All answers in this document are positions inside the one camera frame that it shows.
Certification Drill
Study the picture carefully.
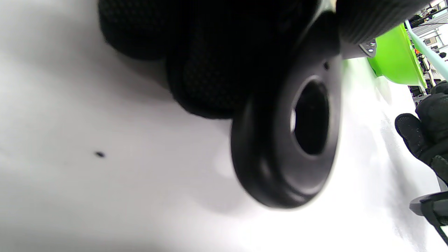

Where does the person's right hand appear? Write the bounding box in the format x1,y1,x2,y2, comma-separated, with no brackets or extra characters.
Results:
394,81,448,186

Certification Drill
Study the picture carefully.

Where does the person's left hand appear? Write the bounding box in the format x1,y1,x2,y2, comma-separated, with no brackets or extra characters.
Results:
98,0,430,119

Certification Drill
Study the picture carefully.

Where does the light blue dessert spatula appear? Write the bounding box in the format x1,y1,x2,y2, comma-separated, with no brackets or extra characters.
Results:
404,19,448,81

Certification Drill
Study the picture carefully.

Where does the green plastic bowl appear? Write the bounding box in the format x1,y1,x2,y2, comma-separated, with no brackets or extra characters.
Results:
366,23,428,88

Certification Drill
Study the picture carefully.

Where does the black cast iron frying pan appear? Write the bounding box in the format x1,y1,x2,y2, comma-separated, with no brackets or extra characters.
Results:
230,10,345,209

